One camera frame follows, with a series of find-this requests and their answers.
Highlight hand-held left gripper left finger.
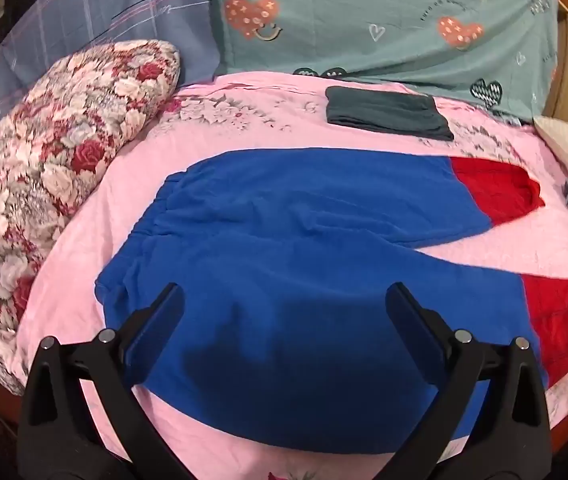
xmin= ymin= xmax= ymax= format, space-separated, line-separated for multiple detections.
xmin=16 ymin=282 xmax=200 ymax=480

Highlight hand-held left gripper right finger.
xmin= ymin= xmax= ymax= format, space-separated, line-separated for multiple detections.
xmin=385 ymin=282 xmax=553 ymax=480

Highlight blue and red pants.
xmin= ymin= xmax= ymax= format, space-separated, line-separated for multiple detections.
xmin=95 ymin=146 xmax=568 ymax=456

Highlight folded dark grey pants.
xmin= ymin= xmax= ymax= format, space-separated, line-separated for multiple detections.
xmin=325 ymin=86 xmax=455 ymax=142

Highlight pink floral bed sheet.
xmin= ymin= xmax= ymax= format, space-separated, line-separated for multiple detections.
xmin=16 ymin=72 xmax=568 ymax=480

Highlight red rose floral quilt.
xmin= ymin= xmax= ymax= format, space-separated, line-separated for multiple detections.
xmin=0 ymin=39 xmax=181 ymax=396

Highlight teal heart print sheet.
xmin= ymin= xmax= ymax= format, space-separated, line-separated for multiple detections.
xmin=207 ymin=0 xmax=560 ymax=122

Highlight blue plaid pillow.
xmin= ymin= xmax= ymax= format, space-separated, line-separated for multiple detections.
xmin=0 ymin=0 xmax=221 ymax=121

